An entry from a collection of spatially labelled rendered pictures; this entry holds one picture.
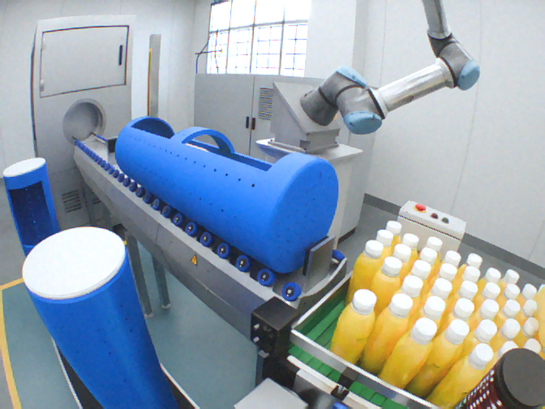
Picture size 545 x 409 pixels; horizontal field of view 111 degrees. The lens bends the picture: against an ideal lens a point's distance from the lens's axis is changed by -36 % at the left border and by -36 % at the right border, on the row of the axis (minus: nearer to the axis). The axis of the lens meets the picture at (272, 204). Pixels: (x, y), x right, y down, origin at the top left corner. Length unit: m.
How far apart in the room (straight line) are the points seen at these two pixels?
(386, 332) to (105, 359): 0.61
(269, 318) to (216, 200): 0.29
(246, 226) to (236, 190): 0.08
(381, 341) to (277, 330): 0.19
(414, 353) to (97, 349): 0.63
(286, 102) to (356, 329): 0.79
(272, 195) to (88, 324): 0.47
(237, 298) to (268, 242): 0.24
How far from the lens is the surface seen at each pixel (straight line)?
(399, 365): 0.52
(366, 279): 0.66
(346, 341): 0.53
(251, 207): 0.59
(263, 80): 2.79
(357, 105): 0.95
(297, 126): 1.04
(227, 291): 0.80
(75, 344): 0.71
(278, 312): 0.55
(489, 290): 0.66
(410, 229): 0.84
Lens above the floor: 1.40
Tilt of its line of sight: 25 degrees down
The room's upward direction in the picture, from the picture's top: 5 degrees clockwise
